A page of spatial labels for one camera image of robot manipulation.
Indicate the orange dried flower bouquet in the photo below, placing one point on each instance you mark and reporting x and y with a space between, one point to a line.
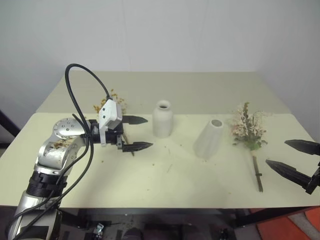
122 102

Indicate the orange red floor object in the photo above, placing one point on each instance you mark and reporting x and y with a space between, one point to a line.
295 225

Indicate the white conical ceramic vase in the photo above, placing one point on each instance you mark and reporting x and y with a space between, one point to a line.
208 140

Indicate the white bottle-shaped ceramic vase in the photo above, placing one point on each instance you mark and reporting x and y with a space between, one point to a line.
162 121

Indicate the dark rounded shape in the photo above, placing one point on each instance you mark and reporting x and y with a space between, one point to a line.
133 234

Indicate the small silver metal part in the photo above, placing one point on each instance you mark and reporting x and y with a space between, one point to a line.
99 228

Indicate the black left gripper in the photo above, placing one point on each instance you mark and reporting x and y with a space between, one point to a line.
113 138

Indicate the black metal table frame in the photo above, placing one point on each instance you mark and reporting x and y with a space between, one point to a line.
175 212

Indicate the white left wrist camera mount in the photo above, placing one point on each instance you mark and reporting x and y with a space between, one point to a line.
110 111

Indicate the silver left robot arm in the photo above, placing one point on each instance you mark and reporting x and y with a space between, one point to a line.
62 130

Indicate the pink dried flower bouquet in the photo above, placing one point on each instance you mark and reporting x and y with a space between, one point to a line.
247 127

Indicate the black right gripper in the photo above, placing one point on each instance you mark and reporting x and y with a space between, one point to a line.
315 182

